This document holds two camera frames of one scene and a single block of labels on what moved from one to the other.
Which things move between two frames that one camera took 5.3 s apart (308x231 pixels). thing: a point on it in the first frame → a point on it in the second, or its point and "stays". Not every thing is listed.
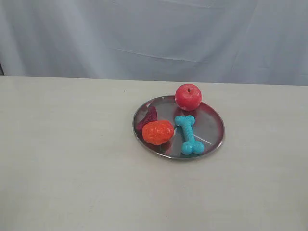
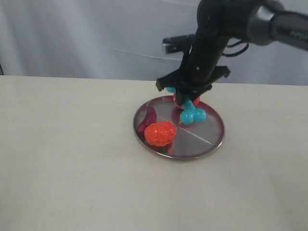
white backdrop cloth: [254, 42] stays
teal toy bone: [190, 146] → [190, 113]
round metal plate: [208, 128] stays
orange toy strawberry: [157, 132] stays
